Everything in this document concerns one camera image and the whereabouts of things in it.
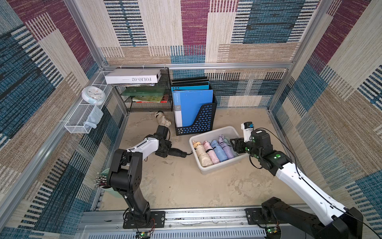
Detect lilac umbrella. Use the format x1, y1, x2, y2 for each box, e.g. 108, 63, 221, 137
218, 134, 235, 159

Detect blue umbrella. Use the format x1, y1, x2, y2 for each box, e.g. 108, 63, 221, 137
210, 140, 228, 162

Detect cream umbrella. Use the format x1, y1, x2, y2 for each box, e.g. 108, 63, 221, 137
154, 111, 171, 128

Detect pale pink umbrella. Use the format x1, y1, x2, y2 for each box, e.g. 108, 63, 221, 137
203, 141, 220, 164

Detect beige umbrella wooden handle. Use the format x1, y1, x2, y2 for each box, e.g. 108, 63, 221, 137
192, 140, 213, 167

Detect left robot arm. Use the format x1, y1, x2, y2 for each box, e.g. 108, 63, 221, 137
106, 125, 171, 229

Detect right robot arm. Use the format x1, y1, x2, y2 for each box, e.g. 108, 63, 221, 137
230, 128, 363, 239

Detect white plastic storage box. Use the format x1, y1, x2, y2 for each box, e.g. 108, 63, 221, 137
189, 126, 248, 175

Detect white FOLIO-02 box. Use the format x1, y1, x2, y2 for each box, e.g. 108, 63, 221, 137
105, 68, 161, 84

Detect black mesh file holder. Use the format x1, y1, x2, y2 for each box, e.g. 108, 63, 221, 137
175, 95, 217, 136

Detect blue clip file folder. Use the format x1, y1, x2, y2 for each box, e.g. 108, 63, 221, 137
172, 90, 213, 127

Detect red and green book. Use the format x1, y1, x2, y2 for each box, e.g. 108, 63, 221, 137
132, 95, 169, 103

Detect green book on shelf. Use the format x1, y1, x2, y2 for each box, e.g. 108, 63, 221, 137
121, 86, 166, 97

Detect teal file folder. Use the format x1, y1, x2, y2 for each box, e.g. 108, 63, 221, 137
171, 81, 210, 91

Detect green pen cup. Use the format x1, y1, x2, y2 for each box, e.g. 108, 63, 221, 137
94, 168, 121, 198

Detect light blue cloth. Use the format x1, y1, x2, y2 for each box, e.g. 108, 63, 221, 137
84, 106, 103, 130

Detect white round clock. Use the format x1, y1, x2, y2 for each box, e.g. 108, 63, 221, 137
81, 86, 106, 106

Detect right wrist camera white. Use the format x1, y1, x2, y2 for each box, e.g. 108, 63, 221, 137
241, 121, 254, 142

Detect black wire shelf rack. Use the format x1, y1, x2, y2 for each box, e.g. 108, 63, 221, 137
117, 68, 173, 113

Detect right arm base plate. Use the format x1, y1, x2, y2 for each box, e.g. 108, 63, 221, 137
244, 208, 287, 227

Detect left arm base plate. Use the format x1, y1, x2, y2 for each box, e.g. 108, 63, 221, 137
122, 211, 166, 229

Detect white wire wall basket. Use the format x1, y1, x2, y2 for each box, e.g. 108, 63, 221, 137
59, 70, 112, 134

